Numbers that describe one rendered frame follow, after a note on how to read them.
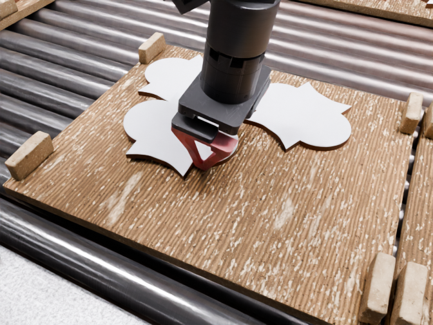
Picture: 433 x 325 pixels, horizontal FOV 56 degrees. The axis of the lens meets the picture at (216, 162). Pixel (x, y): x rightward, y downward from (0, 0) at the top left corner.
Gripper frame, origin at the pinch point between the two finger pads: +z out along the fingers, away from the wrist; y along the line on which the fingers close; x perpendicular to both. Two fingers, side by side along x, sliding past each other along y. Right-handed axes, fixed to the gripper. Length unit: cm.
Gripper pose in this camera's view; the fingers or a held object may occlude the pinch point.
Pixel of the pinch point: (215, 141)
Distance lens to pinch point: 48.7
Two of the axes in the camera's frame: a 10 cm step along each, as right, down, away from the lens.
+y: -4.1, 6.9, -6.0
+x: 9.0, 4.0, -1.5
